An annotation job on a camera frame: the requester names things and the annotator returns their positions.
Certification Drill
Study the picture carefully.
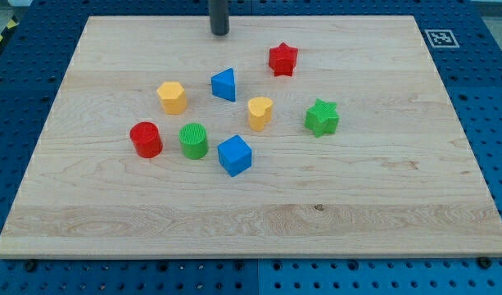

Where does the black bolt right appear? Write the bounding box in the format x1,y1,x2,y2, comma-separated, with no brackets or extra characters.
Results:
477,256,493,270

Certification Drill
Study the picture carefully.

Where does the white fiducial marker tag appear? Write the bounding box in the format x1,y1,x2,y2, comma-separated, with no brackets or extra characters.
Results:
425,29,459,48

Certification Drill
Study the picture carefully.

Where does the green star block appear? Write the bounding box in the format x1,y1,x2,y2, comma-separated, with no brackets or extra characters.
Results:
304,98,340,138

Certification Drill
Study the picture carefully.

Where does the blue cube block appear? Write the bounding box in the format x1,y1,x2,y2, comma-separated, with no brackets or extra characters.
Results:
217,135,252,177

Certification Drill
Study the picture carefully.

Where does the yellow heart block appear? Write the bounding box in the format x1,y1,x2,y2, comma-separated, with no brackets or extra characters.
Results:
247,97,274,131

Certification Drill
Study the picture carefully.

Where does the black bolt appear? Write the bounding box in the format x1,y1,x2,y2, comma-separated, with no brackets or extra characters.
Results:
24,260,38,273
477,256,493,270

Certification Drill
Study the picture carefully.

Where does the black bolt left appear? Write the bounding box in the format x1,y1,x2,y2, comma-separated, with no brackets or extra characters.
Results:
24,260,38,273

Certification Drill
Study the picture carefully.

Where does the blue triangle block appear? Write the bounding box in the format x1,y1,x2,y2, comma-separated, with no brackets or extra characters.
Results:
210,68,237,102

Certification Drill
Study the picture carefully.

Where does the green cylinder block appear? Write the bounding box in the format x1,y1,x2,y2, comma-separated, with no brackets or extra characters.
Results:
179,123,209,160

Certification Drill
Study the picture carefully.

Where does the red star block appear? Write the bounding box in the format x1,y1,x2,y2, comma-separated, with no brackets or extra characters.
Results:
269,43,298,76

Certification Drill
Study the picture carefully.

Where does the light wooden board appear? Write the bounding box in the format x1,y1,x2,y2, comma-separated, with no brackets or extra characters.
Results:
0,16,502,260

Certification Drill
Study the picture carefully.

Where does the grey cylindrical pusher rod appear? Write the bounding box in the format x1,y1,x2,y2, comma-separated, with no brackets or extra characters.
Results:
208,0,229,36

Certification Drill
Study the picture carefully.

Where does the yellow hexagon block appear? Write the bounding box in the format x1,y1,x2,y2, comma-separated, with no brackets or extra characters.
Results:
156,81,188,115

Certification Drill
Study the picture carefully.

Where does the yellow black hazard tape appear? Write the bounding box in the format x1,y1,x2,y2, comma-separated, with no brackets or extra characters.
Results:
0,15,20,54

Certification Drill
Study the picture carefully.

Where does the red cylinder block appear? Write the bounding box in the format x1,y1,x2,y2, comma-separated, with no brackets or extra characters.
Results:
129,121,163,158

